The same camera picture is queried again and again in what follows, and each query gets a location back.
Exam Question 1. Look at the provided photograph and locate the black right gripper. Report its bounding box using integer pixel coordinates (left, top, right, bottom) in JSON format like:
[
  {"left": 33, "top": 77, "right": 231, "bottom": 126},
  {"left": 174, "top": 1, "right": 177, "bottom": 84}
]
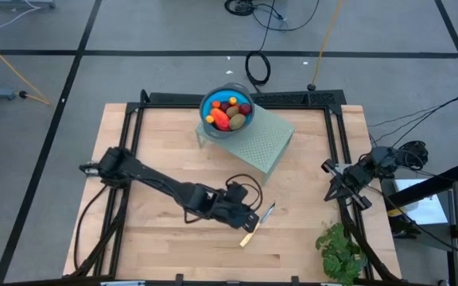
[{"left": 320, "top": 158, "right": 373, "bottom": 211}]

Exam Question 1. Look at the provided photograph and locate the knife with cream handle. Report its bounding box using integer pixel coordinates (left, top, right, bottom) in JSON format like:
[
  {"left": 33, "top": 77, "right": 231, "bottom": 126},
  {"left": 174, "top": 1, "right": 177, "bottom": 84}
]
[{"left": 239, "top": 201, "right": 277, "bottom": 248}]

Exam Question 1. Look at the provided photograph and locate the red-orange toy mango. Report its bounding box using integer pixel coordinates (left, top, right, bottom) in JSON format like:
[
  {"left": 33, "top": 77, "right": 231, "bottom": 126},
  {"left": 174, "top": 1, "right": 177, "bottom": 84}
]
[{"left": 210, "top": 107, "right": 232, "bottom": 132}]

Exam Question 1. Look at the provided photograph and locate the blue collapsible colander grey rim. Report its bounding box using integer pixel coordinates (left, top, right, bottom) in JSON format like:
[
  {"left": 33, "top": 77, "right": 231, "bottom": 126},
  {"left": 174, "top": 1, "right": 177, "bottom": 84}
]
[{"left": 199, "top": 82, "right": 255, "bottom": 140}]

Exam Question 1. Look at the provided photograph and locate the artificial green potted plant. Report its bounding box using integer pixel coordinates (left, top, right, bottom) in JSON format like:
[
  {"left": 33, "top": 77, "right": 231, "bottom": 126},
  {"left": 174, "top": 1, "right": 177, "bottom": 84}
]
[{"left": 315, "top": 222, "right": 369, "bottom": 286}]

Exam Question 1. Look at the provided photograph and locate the pale green perforated metal shelf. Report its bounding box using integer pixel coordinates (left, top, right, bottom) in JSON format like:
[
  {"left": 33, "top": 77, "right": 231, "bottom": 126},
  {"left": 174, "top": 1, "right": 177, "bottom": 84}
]
[{"left": 195, "top": 103, "right": 297, "bottom": 187}]

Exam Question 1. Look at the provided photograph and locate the white flat panel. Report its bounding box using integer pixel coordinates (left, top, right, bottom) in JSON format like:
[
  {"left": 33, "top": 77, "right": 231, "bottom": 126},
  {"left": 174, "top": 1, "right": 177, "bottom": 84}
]
[{"left": 392, "top": 178, "right": 449, "bottom": 226}]

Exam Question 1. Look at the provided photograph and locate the black metal beam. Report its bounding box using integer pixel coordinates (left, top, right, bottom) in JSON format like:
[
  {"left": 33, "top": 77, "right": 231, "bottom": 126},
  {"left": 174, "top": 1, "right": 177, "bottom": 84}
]
[{"left": 383, "top": 161, "right": 458, "bottom": 210}]

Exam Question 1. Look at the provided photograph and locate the black aluminium table frame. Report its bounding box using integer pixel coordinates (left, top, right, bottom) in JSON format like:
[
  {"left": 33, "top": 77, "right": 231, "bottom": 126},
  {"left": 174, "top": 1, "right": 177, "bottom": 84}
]
[{"left": 69, "top": 89, "right": 403, "bottom": 286}]

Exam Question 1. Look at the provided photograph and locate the black coiled floor cable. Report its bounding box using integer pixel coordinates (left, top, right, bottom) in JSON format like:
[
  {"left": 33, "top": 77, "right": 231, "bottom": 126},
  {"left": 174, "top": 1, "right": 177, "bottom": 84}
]
[{"left": 244, "top": 15, "right": 281, "bottom": 93}]

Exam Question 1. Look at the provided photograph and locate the yellow hanging cable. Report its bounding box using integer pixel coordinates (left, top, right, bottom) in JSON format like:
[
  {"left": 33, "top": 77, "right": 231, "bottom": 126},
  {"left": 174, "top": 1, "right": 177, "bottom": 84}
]
[{"left": 311, "top": 0, "right": 344, "bottom": 91}]

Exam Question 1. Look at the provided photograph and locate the silver aluminium bracket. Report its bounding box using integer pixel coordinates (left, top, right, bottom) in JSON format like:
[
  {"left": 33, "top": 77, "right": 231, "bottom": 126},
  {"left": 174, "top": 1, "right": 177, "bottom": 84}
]
[{"left": 79, "top": 161, "right": 99, "bottom": 176}]

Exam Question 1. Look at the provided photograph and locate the black floor cable bundle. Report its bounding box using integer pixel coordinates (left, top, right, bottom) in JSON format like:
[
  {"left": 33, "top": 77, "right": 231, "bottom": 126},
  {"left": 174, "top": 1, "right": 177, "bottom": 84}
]
[{"left": 223, "top": 0, "right": 321, "bottom": 33}]

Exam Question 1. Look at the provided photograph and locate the yellow floor cable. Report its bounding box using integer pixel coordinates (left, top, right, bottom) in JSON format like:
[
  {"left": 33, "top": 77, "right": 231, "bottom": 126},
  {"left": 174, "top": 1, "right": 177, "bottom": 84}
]
[{"left": 0, "top": 30, "right": 52, "bottom": 106}]

